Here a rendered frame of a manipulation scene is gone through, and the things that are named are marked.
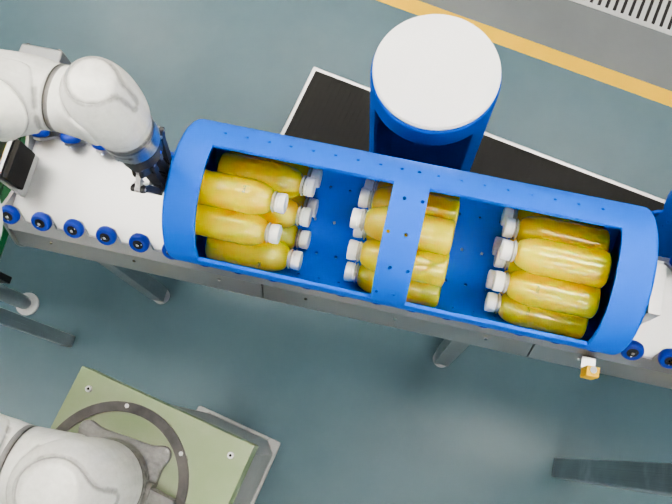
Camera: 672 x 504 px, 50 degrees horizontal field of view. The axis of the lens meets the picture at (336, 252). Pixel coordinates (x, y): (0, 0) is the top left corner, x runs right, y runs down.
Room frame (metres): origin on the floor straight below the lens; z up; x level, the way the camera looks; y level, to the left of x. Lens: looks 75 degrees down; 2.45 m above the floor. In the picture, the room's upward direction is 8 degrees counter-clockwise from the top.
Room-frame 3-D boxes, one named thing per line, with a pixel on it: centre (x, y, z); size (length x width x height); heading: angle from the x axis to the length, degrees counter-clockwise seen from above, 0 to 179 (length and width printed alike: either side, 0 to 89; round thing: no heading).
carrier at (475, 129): (0.76, -0.27, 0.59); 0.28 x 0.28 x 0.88
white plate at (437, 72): (0.76, -0.27, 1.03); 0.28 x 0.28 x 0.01
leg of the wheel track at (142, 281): (0.60, 0.62, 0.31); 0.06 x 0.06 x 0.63; 69
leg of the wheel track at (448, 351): (0.25, -0.30, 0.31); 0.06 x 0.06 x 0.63; 69
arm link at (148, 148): (0.53, 0.30, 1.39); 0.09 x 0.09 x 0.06
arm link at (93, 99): (0.54, 0.31, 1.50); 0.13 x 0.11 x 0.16; 69
